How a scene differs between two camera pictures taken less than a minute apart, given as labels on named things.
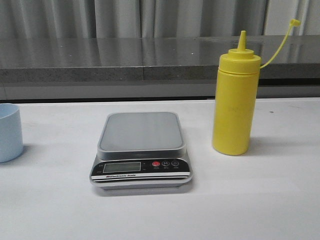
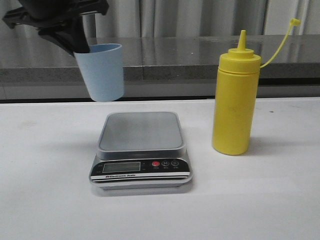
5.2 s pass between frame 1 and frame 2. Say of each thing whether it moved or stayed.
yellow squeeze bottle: stayed
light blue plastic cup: moved
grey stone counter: stayed
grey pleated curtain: stayed
